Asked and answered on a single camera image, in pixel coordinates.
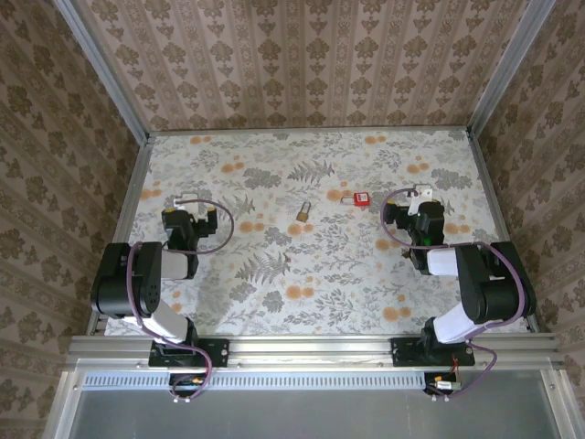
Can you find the floral table cover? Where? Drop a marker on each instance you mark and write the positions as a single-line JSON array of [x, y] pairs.
[[356, 315]]

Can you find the red safety padlock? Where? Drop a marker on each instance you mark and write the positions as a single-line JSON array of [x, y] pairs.
[[362, 198]]

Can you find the aluminium table edge rail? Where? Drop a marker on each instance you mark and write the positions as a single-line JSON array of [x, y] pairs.
[[491, 201], [130, 201], [311, 130]]

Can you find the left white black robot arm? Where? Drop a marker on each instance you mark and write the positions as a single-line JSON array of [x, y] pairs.
[[151, 283]]

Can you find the small brass padlock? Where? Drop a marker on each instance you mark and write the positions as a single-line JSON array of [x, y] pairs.
[[302, 215]]

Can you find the grey metal sheet panel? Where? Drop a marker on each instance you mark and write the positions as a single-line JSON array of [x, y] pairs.
[[311, 416]]

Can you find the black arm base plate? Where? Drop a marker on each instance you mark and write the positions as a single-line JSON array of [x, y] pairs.
[[219, 352], [402, 354]]

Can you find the wide aluminium extrusion beam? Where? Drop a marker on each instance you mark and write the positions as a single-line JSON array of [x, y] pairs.
[[311, 350]]

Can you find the aluminium frame post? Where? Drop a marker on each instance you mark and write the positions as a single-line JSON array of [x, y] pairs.
[[512, 68], [105, 78]]

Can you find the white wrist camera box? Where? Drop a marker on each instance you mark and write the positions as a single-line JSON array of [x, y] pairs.
[[185, 204], [422, 192]]

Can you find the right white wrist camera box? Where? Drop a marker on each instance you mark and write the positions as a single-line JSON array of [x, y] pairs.
[[422, 192]]

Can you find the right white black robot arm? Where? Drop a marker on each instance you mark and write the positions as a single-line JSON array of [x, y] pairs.
[[484, 292]]

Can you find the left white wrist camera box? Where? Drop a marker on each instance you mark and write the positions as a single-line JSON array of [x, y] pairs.
[[185, 204]]

